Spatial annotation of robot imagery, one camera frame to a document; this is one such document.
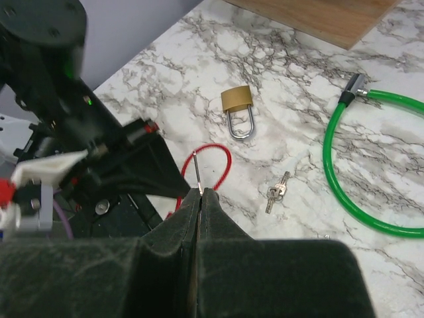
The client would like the brass padlock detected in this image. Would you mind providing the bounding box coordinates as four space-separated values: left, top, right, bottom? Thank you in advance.
221 85 255 140

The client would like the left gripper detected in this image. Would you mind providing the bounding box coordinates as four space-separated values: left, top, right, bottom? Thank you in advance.
60 119 190 198

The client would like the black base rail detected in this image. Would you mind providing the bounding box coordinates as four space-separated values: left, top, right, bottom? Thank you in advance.
70 194 163 239

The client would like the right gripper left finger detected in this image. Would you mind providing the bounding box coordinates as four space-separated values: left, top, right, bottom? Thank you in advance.
1 189 201 317

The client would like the red cable lock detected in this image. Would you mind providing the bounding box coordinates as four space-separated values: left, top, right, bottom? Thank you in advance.
165 143 233 221

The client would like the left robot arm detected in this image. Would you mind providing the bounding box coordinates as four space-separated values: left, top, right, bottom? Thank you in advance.
1 1 189 201

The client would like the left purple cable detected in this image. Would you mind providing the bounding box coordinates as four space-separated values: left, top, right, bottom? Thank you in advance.
52 198 76 240

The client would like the silver key pair right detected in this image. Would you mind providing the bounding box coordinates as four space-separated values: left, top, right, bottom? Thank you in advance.
265 171 290 214

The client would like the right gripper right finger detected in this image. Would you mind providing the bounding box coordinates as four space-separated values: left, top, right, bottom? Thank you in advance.
197 189 374 317

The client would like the green cable lock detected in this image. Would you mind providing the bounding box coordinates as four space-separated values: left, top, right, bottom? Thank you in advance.
322 74 423 239

